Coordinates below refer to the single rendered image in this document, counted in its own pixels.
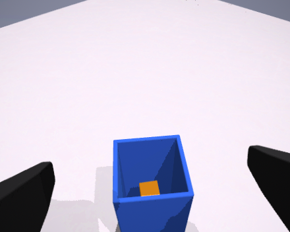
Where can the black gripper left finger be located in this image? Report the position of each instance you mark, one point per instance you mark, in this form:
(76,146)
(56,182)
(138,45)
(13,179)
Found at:
(25,198)

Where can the blue square cup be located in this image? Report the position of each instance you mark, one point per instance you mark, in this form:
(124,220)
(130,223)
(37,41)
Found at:
(140,160)

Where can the orange block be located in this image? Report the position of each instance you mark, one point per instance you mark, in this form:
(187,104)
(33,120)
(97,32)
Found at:
(149,188)

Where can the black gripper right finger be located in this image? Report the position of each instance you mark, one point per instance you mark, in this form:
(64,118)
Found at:
(271,171)

